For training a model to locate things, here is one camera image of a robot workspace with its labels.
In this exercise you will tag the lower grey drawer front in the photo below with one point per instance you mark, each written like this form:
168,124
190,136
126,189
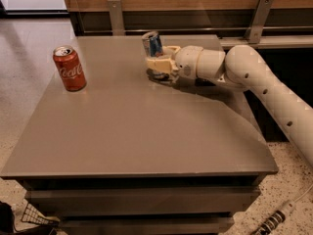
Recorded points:
151,226

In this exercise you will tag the right metal bracket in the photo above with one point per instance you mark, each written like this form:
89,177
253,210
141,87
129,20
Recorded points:
259,18

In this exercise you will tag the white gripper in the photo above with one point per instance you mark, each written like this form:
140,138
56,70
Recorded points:
186,62

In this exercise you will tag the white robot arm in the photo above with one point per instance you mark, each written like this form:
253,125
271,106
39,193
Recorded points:
244,69

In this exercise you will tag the black wire basket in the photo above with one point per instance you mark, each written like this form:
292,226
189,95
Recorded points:
33,216

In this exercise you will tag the grey drawer cabinet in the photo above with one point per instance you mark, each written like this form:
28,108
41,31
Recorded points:
124,131

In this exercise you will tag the upper grey drawer front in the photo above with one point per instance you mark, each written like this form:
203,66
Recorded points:
143,200

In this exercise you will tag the grey drawer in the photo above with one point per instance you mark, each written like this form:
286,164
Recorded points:
143,200
151,226

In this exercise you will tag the left metal bracket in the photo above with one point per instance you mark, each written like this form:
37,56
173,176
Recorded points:
116,17

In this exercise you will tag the red Coca-Cola can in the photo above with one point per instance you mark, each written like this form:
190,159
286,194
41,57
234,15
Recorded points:
69,67

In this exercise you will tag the metal bracket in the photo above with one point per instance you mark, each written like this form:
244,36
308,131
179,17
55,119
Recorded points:
116,17
259,18

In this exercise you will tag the grey side shelf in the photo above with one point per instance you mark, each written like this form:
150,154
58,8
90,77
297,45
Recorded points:
271,42

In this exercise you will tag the white power strip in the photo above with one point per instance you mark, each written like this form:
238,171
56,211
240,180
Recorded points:
275,219

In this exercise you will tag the horizontal metal rail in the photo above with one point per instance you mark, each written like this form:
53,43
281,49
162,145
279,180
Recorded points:
298,28

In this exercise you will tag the Red Bull can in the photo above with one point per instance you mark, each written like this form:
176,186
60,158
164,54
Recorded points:
152,44

